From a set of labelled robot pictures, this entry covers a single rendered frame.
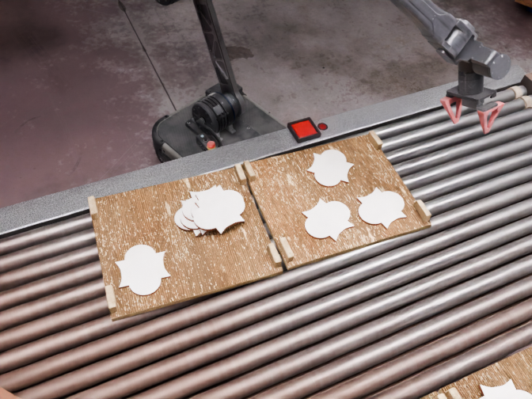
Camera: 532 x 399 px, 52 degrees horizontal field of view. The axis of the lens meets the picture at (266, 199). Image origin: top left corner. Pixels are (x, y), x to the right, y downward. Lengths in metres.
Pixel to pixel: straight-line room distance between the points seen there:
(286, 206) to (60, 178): 1.60
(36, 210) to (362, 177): 0.87
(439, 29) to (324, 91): 1.98
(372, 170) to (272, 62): 1.92
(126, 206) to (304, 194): 0.47
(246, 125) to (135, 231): 1.31
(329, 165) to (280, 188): 0.16
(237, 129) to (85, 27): 1.50
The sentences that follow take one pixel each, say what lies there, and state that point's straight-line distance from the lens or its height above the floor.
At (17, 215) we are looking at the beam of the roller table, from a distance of 1.51.
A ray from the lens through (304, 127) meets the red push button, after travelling 1.64.
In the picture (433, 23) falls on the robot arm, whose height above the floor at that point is 1.40.
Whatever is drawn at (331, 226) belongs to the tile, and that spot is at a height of 0.94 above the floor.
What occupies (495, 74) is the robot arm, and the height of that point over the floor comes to 1.33.
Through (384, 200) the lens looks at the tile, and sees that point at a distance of 1.48.
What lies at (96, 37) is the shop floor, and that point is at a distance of 3.62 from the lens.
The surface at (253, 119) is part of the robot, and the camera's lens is 2.64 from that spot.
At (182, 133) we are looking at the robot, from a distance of 2.58.
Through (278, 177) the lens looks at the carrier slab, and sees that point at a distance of 1.48.
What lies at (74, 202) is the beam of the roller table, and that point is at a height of 0.91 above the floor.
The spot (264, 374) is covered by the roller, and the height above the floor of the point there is 0.92.
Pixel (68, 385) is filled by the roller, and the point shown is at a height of 0.92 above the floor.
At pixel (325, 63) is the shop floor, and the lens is 3.42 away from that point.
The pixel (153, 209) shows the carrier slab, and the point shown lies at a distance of 1.42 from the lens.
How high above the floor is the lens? 2.06
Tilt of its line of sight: 52 degrees down
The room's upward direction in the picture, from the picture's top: 6 degrees clockwise
